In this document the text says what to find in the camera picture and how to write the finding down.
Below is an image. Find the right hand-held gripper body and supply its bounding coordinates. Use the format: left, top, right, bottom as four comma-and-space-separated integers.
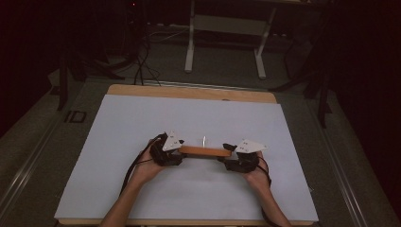
224, 139, 269, 174

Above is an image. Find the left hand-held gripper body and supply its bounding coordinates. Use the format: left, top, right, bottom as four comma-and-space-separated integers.
148, 131, 185, 167

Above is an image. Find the wooden board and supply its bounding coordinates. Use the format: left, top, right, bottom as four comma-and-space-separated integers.
178, 145, 233, 159

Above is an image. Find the person's right hand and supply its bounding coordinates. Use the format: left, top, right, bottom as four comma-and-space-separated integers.
241, 150, 271, 191

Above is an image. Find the person's left hand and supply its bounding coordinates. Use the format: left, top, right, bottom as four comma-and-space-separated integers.
131, 138, 166, 187

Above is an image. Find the white table mat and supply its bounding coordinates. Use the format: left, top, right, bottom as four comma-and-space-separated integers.
54, 94, 320, 223

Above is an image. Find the wooden table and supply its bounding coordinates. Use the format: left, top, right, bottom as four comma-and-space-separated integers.
58, 83, 315, 227

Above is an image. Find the black tripod stand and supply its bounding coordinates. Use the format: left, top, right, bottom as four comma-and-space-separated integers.
268, 12, 335, 130

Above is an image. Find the black metal stand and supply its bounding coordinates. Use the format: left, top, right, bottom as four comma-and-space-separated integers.
56, 46, 127, 112

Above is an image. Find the bundle of black floor cables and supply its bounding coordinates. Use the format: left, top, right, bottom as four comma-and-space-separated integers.
126, 6, 164, 87

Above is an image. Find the black floor bracket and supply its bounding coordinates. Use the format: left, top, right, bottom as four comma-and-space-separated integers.
64, 110, 88, 124

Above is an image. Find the metal floor rail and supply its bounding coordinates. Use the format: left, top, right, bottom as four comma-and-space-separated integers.
0, 110, 69, 216
310, 100, 370, 227

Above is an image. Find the white desk frame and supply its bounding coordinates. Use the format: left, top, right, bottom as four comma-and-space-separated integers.
183, 0, 278, 79

